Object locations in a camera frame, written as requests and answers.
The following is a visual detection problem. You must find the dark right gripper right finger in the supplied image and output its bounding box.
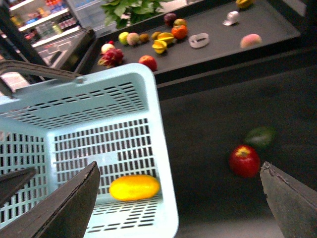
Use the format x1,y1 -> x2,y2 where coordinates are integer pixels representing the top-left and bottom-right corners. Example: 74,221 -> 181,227
260,162 -> 317,238

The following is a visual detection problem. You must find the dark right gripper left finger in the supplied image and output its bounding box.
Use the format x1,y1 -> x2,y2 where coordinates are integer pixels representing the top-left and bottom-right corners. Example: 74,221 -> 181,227
0,161 -> 100,238

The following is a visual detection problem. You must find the yellow mango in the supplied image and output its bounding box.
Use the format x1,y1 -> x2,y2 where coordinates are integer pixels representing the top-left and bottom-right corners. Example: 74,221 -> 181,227
109,175 -> 160,201

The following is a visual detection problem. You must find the light blue plastic basket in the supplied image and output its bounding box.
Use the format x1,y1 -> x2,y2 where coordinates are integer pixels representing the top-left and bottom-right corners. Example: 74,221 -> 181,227
0,63 -> 179,238

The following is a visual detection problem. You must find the red yellow mango fruit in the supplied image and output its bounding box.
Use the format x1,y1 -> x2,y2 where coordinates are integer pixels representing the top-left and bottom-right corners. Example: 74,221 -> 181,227
173,18 -> 187,27

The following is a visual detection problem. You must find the red apple near front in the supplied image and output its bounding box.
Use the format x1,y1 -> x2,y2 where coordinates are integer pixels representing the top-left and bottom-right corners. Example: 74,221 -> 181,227
228,145 -> 261,178

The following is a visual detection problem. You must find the green avocado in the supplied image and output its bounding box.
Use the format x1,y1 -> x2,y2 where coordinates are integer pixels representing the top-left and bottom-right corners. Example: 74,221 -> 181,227
243,126 -> 277,150

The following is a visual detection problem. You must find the pale peach fruit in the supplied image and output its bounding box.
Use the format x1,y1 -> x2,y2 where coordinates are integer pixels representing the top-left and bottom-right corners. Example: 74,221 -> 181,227
240,34 -> 262,48

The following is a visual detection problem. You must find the red apple on shelf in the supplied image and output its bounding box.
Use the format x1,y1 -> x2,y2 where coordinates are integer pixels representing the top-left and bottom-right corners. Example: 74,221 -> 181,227
138,55 -> 158,71

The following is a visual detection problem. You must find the green apple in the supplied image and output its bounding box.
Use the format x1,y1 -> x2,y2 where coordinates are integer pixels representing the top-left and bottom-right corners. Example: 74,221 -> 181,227
118,32 -> 129,45

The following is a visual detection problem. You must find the yellow star fruit front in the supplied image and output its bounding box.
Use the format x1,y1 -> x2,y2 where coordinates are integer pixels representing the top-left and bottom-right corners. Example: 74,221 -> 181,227
152,40 -> 167,54

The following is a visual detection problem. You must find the yellow star fruit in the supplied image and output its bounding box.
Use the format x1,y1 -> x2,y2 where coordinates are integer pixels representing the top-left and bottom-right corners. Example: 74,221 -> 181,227
157,32 -> 175,45
152,40 -> 167,54
235,0 -> 254,9

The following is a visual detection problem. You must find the brown kiwi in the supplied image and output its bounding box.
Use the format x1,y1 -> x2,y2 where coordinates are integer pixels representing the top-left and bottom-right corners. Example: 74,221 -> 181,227
139,33 -> 150,43

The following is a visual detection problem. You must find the left drinks shelf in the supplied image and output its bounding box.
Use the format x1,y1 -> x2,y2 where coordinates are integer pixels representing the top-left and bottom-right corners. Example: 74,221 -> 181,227
9,0 -> 82,48

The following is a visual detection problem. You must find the black upper shelf tray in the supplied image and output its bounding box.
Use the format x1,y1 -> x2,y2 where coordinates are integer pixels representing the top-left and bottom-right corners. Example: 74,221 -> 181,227
84,0 -> 304,82

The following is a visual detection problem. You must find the small yellow-brown fruit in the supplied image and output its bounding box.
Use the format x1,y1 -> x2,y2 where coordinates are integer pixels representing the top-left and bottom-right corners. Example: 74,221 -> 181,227
151,31 -> 161,41

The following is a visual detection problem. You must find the yellow star fruit back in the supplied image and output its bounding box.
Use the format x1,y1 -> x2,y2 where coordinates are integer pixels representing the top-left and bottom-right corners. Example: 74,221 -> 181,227
157,32 -> 175,45

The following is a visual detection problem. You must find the green potted plant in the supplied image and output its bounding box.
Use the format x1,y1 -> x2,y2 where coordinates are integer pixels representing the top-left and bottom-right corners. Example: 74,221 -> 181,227
101,0 -> 170,29

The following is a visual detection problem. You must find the orange persimmon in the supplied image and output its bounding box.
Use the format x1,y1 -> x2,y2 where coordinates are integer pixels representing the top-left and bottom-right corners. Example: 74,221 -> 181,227
171,25 -> 188,40

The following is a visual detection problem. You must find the yellow star fruit right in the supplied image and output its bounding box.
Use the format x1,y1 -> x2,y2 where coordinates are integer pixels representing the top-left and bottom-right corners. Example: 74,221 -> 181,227
235,0 -> 254,9

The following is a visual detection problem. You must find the dark purple passion fruit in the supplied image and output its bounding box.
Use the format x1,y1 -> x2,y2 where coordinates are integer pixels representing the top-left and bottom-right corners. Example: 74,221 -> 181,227
163,12 -> 177,26

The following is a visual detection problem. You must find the brown basket handle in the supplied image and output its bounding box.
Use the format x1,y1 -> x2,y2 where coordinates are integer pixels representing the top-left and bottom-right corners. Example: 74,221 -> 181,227
0,60 -> 87,97

